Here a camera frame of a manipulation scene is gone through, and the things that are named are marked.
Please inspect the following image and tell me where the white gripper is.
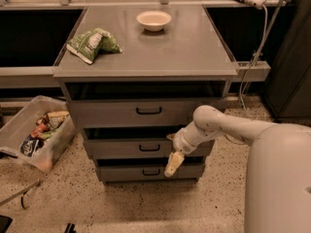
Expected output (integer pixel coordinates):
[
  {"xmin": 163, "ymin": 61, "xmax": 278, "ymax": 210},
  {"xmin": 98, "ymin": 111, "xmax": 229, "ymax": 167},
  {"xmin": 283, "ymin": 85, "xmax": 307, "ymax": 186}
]
[{"xmin": 164, "ymin": 121, "xmax": 207, "ymax": 177}]

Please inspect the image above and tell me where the grey drawer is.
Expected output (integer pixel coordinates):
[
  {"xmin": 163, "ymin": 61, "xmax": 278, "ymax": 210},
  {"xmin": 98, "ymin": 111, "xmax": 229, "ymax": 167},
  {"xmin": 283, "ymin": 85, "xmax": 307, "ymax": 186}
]
[
  {"xmin": 96, "ymin": 163, "xmax": 205, "ymax": 183},
  {"xmin": 66, "ymin": 98, "xmax": 227, "ymax": 128},
  {"xmin": 83, "ymin": 136, "xmax": 216, "ymax": 160}
]

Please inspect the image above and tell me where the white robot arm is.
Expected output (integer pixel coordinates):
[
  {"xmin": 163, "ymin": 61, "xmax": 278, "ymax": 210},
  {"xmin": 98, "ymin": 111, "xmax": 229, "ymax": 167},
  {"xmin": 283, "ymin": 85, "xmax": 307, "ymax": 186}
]
[{"xmin": 164, "ymin": 105, "xmax": 311, "ymax": 233}]

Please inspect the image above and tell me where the grey top drawer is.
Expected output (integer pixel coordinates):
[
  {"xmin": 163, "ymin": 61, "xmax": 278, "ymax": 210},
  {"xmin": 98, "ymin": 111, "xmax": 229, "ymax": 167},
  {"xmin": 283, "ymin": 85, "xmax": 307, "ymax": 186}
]
[{"xmin": 66, "ymin": 98, "xmax": 227, "ymax": 128}]

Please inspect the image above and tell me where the grey drawer cabinet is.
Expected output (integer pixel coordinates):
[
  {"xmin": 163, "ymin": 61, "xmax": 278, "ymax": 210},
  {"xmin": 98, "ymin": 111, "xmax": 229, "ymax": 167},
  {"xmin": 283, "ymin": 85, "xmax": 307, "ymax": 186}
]
[{"xmin": 54, "ymin": 5, "xmax": 237, "ymax": 172}]

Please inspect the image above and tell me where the grey bottom drawer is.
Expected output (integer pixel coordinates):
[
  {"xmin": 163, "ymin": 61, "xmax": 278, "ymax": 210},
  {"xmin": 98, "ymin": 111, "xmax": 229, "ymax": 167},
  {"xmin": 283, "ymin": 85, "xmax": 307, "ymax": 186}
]
[{"xmin": 96, "ymin": 163, "xmax": 205, "ymax": 183}]

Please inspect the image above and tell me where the tan snack packet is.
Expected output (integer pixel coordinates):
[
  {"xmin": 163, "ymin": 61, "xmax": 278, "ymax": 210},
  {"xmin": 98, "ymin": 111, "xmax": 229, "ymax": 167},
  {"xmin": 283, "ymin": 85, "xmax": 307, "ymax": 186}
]
[{"xmin": 47, "ymin": 111, "xmax": 69, "ymax": 130}]

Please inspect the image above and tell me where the white bowl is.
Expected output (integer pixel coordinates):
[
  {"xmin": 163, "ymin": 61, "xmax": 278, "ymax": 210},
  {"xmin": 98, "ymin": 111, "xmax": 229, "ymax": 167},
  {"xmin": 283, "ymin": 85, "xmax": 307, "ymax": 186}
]
[{"xmin": 136, "ymin": 11, "xmax": 171, "ymax": 32}]

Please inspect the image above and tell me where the dark cabinet at right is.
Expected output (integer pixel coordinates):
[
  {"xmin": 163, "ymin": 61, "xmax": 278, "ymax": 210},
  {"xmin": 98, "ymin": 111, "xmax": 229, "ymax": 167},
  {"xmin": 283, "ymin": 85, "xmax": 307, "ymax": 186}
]
[{"xmin": 263, "ymin": 0, "xmax": 311, "ymax": 118}]

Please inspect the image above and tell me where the red snack packet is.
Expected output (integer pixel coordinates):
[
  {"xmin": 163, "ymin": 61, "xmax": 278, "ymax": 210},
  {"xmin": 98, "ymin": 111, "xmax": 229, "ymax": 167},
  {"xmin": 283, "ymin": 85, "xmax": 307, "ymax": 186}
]
[{"xmin": 30, "ymin": 118, "xmax": 50, "ymax": 139}]

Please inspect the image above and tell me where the clear plastic bin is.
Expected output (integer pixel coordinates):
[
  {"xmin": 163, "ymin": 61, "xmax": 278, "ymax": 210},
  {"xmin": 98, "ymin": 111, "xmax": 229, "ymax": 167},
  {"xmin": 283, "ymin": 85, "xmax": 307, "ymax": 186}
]
[{"xmin": 0, "ymin": 96, "xmax": 76, "ymax": 172}]

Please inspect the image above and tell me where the green chip bag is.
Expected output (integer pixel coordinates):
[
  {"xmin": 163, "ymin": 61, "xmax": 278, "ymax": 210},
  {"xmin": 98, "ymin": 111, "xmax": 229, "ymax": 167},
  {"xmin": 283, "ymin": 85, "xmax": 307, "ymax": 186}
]
[{"xmin": 66, "ymin": 28, "xmax": 122, "ymax": 64}]

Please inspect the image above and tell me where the blue snack packet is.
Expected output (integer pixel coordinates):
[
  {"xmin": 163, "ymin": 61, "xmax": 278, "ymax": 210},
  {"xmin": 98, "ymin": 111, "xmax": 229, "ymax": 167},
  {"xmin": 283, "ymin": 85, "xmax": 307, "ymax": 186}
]
[{"xmin": 19, "ymin": 138, "xmax": 40, "ymax": 157}]

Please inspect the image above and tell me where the metal frame leg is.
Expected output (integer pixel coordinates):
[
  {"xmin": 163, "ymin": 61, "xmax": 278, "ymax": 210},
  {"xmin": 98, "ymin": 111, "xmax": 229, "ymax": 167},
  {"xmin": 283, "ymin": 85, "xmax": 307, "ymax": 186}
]
[{"xmin": 0, "ymin": 180, "xmax": 41, "ymax": 210}]

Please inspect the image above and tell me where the white cable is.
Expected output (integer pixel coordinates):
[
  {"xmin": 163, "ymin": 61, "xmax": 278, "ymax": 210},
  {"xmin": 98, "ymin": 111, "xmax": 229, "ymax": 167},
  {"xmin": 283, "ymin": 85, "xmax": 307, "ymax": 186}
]
[{"xmin": 225, "ymin": 4, "xmax": 270, "ymax": 146}]

